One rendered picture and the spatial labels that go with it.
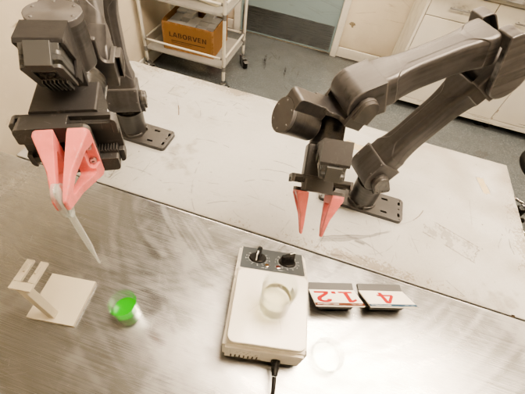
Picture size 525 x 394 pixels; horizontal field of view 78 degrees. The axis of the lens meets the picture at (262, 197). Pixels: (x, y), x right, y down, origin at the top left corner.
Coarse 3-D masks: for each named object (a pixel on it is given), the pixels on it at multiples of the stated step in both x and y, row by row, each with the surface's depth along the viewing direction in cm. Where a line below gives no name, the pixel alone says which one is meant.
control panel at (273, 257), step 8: (248, 248) 64; (248, 256) 61; (272, 256) 62; (280, 256) 63; (296, 256) 64; (240, 264) 58; (248, 264) 59; (256, 264) 59; (264, 264) 59; (272, 264) 60; (296, 264) 61; (296, 272) 59
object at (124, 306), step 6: (120, 300) 55; (126, 300) 55; (132, 300) 55; (114, 306) 54; (120, 306) 55; (126, 306) 55; (132, 306) 55; (114, 312) 54; (120, 312) 54; (126, 312) 54
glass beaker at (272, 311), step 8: (272, 272) 48; (280, 272) 48; (288, 272) 48; (264, 280) 47; (272, 280) 50; (280, 280) 50; (288, 280) 49; (296, 280) 47; (288, 288) 50; (296, 288) 47; (264, 296) 46; (296, 296) 46; (264, 304) 47; (272, 304) 46; (288, 304) 45; (264, 312) 49; (272, 312) 48; (280, 312) 48
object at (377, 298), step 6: (366, 294) 63; (372, 294) 63; (378, 294) 63; (384, 294) 63; (390, 294) 64; (396, 294) 64; (402, 294) 64; (372, 300) 61; (378, 300) 61; (384, 300) 61; (390, 300) 61; (396, 300) 61; (402, 300) 61; (408, 300) 62
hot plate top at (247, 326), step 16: (240, 272) 55; (256, 272) 55; (240, 288) 53; (256, 288) 53; (304, 288) 54; (240, 304) 51; (256, 304) 52; (304, 304) 53; (240, 320) 50; (256, 320) 50; (272, 320) 50; (288, 320) 51; (304, 320) 51; (240, 336) 48; (256, 336) 49; (272, 336) 49; (288, 336) 49; (304, 336) 49
